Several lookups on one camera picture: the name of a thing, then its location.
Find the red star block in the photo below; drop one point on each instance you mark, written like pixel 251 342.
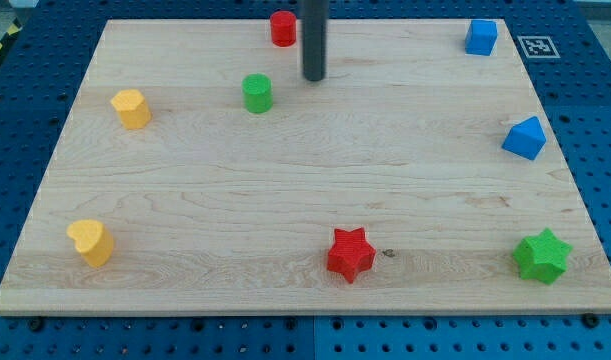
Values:
pixel 350 253

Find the green cylinder block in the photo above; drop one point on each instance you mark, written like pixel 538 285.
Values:
pixel 257 93

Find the light wooden board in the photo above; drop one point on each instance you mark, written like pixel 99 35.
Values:
pixel 218 211

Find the red cylinder block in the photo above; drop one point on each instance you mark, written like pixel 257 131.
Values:
pixel 283 28

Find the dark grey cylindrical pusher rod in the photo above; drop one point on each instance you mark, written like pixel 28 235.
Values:
pixel 314 16

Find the yellow hexagon block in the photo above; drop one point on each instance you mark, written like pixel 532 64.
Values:
pixel 132 109

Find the yellow heart block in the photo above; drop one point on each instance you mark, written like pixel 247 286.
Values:
pixel 92 240

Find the blue triangular block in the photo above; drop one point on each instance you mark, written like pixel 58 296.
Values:
pixel 525 139

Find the blue cube block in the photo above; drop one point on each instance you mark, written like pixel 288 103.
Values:
pixel 481 37

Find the green star block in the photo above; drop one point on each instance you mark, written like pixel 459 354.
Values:
pixel 542 257

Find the white fiducial marker tag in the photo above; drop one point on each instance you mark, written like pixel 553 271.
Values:
pixel 538 47

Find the blue perforated table plate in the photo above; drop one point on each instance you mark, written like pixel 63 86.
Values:
pixel 40 75

